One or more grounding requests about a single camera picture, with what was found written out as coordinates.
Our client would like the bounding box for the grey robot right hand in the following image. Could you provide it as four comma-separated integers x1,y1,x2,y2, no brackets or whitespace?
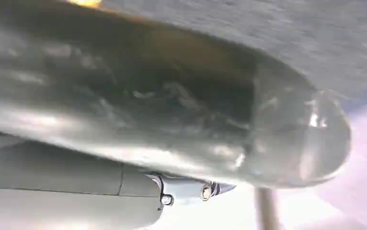
0,0,352,230

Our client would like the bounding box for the thin grey pole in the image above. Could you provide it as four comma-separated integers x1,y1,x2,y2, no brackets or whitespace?
255,187,281,230

